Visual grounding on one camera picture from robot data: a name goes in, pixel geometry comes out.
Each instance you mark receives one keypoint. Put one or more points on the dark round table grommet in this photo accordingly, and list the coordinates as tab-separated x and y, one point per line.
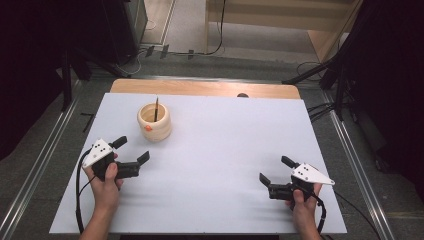
242	95

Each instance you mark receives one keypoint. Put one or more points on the metal floor rail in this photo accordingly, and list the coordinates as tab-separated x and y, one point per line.
358	173
36	160

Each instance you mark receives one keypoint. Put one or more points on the person's right hand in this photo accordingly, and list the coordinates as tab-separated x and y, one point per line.
305	208

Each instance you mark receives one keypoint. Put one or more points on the black metal stand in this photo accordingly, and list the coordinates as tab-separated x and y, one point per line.
66	83
340	86

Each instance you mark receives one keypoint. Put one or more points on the light wooden furniture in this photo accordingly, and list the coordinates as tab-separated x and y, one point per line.
283	16

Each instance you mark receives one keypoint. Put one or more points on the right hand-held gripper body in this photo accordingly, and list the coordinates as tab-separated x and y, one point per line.
311	175

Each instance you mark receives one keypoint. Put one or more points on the round wooden pen holder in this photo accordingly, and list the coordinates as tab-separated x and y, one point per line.
156	130

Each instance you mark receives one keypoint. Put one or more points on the white table mat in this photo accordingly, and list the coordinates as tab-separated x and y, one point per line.
206	200

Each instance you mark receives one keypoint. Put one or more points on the black pen with orange tip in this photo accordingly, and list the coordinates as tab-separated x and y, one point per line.
156	110

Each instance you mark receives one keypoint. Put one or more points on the dark curtain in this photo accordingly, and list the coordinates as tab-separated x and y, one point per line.
393	83
26	66

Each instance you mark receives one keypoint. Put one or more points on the wooden table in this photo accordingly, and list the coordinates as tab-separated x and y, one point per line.
200	88

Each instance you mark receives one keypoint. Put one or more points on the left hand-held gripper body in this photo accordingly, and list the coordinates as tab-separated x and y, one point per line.
99	151

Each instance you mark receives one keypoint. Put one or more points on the person's left hand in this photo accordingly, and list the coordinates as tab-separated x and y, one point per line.
106	196

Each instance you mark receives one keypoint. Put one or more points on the dark cabinet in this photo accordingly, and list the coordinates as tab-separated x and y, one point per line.
123	30

